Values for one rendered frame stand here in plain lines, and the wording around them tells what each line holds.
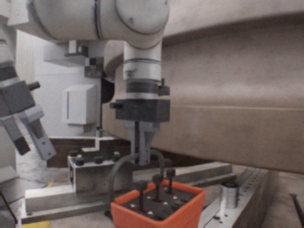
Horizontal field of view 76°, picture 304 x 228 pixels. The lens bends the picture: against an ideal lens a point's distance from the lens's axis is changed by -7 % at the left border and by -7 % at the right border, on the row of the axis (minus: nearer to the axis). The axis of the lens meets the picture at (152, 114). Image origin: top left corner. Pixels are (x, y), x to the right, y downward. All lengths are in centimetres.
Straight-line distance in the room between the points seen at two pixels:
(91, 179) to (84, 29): 132
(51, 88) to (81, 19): 510
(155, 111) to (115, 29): 18
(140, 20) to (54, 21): 14
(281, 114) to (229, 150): 28
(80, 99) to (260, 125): 387
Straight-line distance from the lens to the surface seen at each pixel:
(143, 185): 44
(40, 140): 43
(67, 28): 39
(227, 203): 98
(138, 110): 47
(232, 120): 101
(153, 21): 34
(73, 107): 456
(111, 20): 37
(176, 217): 43
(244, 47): 119
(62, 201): 170
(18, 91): 43
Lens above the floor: 111
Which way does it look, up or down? 2 degrees down
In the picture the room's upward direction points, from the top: 1 degrees clockwise
